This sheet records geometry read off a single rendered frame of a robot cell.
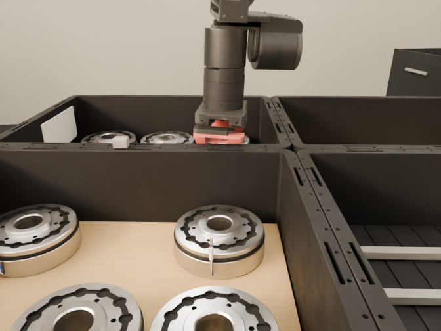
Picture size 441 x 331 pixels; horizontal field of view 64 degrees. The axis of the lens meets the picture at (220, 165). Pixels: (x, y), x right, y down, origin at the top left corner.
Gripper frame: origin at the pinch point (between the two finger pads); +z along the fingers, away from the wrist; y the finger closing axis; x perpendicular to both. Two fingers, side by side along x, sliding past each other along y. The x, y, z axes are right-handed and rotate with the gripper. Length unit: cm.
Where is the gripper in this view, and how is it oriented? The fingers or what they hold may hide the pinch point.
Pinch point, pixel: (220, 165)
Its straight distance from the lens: 54.1
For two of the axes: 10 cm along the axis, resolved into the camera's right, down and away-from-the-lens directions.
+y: 1.0, -3.8, 9.2
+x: -9.9, -0.8, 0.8
